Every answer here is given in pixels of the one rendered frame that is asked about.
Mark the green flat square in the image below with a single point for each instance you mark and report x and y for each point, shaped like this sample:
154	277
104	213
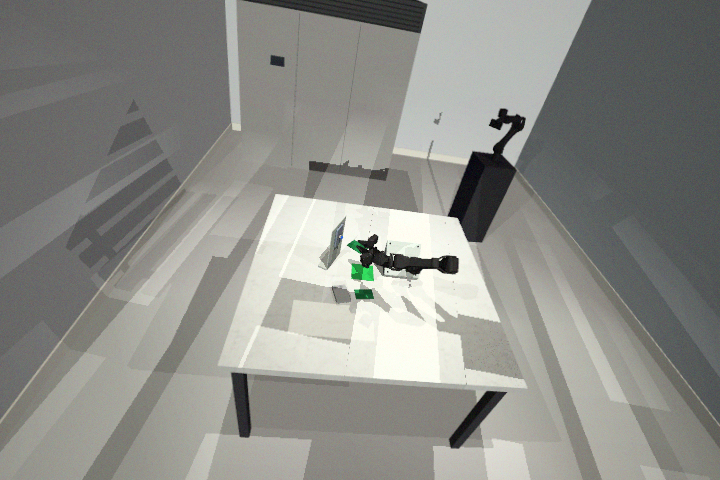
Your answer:
361	273

